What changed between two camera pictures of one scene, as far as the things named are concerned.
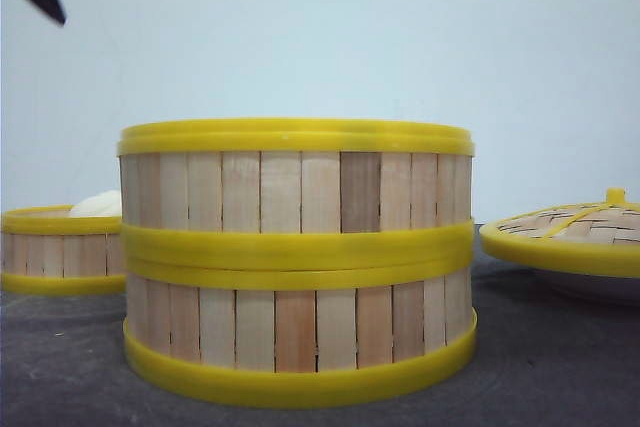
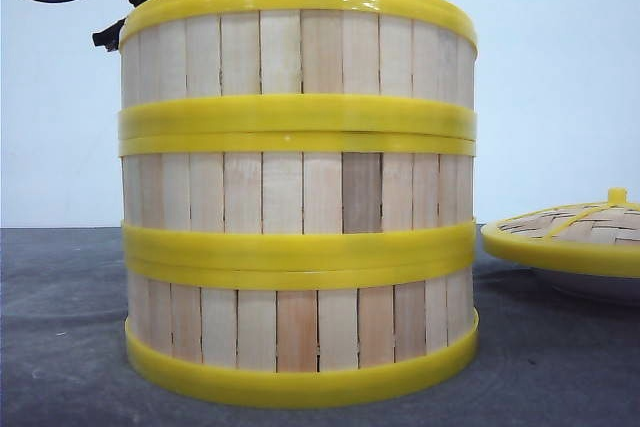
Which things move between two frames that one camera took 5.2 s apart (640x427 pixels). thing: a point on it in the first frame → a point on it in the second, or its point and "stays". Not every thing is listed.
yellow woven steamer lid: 602,237 stays
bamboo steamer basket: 298,337 stays
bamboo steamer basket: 296,193 stays
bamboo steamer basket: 47,250 → 298,58
